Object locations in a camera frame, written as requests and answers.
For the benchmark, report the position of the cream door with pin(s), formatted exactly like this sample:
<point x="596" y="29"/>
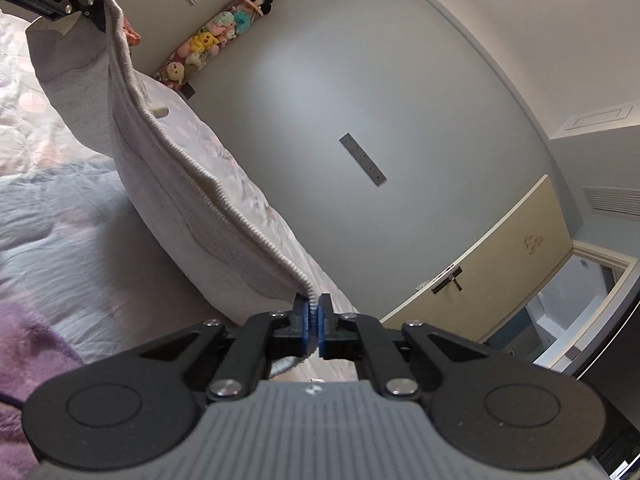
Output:
<point x="500" y="270"/>

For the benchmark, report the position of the hanging row of plush toys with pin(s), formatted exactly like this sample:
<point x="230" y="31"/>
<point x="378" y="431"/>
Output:
<point x="210" y="40"/>

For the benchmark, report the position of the purple fuzzy pajamas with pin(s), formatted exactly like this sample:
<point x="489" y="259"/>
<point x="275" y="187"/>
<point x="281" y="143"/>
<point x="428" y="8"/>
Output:
<point x="30" y="360"/>

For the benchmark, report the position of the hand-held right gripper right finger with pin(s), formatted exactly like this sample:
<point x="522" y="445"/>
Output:
<point x="324" y="332"/>

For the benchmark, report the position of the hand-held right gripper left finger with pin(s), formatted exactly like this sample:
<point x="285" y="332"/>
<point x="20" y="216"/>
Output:
<point x="306" y="332"/>

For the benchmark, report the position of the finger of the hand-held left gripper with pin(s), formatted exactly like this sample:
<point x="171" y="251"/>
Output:
<point x="87" y="5"/>

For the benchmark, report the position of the white printed sweatshirt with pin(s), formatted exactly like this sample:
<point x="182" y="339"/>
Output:
<point x="165" y="200"/>

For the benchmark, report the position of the white ceiling hatch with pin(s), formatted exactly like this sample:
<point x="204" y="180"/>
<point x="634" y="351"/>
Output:
<point x="600" y="116"/>

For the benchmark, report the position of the grey wall switch panel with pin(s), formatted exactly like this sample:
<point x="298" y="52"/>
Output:
<point x="362" y="159"/>

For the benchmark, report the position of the orange cloth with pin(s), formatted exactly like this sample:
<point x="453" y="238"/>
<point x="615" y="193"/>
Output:
<point x="131" y="35"/>

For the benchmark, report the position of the bed with pink dotted sheet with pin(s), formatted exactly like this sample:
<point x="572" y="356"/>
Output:
<point x="75" y="260"/>

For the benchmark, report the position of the black wardrobe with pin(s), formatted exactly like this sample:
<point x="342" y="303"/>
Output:
<point x="625" y="360"/>

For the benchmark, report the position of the small black wall box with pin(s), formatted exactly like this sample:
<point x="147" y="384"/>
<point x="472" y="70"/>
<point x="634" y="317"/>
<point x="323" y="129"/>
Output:
<point x="187" y="92"/>

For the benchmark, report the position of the white air vent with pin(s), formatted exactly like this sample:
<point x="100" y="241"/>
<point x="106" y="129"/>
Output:
<point x="612" y="200"/>

